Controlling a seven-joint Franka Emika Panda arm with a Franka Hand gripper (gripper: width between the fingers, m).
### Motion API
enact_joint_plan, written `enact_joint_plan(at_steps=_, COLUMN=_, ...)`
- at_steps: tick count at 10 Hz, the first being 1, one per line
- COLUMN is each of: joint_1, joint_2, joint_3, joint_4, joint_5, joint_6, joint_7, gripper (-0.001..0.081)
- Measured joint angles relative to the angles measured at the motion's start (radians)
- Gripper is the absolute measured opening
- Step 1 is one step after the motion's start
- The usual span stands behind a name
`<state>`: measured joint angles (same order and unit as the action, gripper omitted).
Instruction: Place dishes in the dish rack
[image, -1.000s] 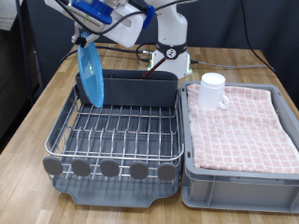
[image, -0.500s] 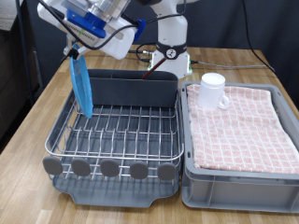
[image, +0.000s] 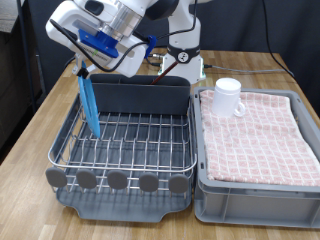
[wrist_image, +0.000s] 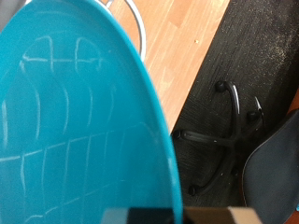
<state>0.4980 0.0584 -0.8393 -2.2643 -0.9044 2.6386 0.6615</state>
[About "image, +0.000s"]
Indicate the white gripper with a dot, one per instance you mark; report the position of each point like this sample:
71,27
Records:
63,23

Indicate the blue plastic plate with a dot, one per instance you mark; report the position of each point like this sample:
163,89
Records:
90,106

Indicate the white ceramic mug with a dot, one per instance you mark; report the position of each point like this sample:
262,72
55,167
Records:
225,100

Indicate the black backdrop curtain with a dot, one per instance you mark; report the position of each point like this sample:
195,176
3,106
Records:
233,23

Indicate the dark wooden cabinet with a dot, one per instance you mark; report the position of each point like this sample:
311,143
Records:
10,83

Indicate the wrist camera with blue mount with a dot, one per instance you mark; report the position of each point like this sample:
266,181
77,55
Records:
100,41

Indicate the dark grey utensil caddy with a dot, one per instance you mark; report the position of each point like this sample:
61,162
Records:
140,96

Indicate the grey plastic crate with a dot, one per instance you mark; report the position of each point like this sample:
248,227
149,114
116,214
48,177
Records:
260,208

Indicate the black metal pole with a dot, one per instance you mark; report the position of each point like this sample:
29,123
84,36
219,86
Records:
26,56

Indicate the grey dish drying rack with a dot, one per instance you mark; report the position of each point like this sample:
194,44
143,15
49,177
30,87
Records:
133,210

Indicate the pink checkered dish towel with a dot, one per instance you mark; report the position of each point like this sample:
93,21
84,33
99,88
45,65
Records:
266,140

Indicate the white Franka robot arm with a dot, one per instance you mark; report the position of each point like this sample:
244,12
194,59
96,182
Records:
183,33

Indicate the brown wooden spoon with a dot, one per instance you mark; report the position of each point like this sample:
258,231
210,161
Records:
163,75

